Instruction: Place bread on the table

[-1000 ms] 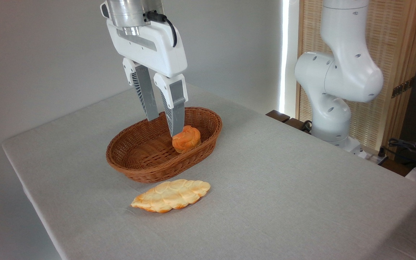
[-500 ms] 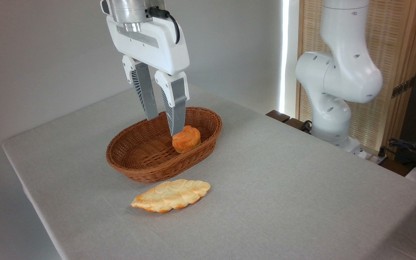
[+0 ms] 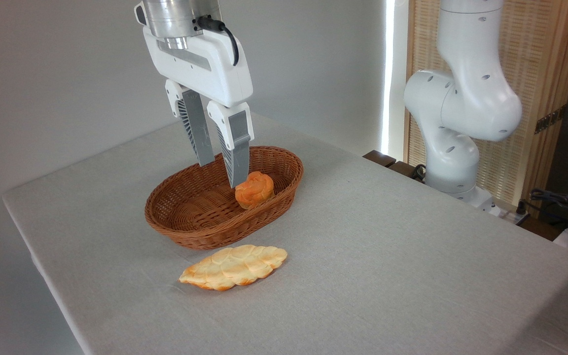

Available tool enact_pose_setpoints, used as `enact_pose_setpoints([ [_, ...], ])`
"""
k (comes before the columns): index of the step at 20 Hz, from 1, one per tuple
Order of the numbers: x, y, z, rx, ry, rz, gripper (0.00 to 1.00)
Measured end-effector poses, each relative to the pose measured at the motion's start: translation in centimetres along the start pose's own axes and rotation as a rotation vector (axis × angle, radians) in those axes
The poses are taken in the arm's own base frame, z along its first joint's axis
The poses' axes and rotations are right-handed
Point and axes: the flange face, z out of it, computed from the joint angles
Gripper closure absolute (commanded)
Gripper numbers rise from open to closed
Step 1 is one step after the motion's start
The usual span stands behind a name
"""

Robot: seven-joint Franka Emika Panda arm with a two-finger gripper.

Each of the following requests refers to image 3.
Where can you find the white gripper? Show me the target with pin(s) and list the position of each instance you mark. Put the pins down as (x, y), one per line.
(210, 66)

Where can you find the long braided bread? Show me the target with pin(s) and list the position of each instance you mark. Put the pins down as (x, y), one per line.
(234, 266)

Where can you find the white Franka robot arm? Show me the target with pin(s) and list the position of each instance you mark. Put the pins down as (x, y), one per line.
(471, 98)

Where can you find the small round orange bread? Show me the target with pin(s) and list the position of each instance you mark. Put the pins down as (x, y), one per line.
(255, 191)

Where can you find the brown wicker basket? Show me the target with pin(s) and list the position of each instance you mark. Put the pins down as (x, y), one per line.
(205, 231)

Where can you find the white tablecloth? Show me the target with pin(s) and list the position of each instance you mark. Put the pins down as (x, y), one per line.
(387, 296)

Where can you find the brass screen hinge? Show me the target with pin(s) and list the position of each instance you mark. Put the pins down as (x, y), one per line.
(550, 120)

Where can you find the wooden rattan folding screen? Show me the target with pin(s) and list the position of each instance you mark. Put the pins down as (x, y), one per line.
(540, 49)

